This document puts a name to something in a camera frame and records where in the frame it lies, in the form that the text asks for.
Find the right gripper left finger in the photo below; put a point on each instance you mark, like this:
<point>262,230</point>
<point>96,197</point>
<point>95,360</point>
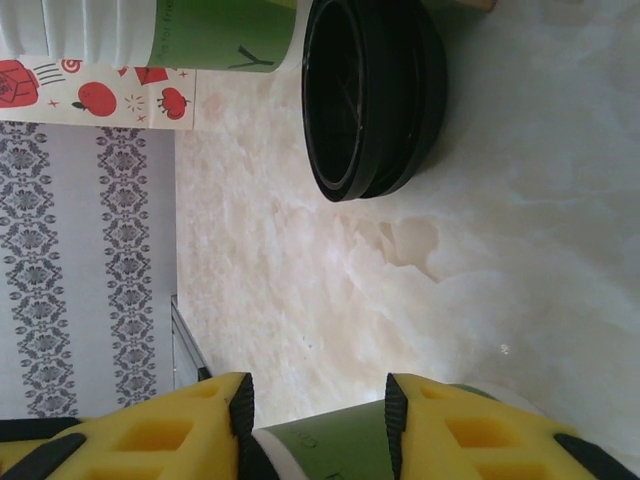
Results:
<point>125,440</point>

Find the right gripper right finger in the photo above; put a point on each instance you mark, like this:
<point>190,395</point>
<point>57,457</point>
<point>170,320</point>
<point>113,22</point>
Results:
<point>475,440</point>

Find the green paper coffee cup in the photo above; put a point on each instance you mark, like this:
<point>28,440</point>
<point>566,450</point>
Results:
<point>325,440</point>

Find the red and white paper bag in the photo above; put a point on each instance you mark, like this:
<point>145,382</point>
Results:
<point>100,95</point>

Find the black cup lid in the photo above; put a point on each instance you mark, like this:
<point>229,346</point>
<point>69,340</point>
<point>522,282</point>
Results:
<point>330,100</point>

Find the stack of green paper cups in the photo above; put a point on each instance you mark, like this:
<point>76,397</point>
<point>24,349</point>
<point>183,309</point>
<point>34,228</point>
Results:
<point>225,30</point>

